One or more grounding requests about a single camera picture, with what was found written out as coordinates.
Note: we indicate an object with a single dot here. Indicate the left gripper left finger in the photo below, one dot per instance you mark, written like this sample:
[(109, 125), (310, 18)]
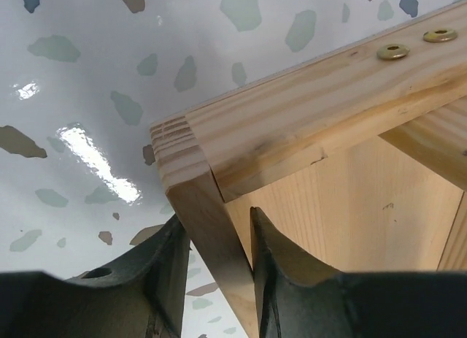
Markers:
[(139, 294)]

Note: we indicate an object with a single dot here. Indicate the wooden rack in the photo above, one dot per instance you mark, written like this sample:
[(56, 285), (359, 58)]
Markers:
[(357, 158)]

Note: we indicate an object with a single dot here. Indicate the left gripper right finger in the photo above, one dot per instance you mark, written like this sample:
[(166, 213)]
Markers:
[(298, 295)]

